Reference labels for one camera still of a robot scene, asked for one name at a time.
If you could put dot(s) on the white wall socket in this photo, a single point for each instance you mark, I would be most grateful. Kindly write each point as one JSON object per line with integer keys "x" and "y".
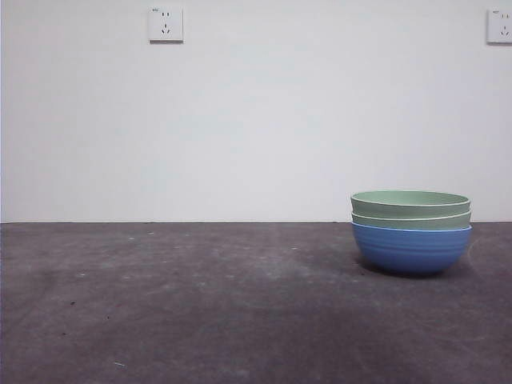
{"x": 166, "y": 24}
{"x": 498, "y": 26}

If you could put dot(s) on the green ribbed bowl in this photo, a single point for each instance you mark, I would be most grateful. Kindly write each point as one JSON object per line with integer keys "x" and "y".
{"x": 412, "y": 202}
{"x": 412, "y": 222}

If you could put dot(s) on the blue ribbed bowl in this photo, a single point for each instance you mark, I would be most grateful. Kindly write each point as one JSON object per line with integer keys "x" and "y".
{"x": 412, "y": 252}

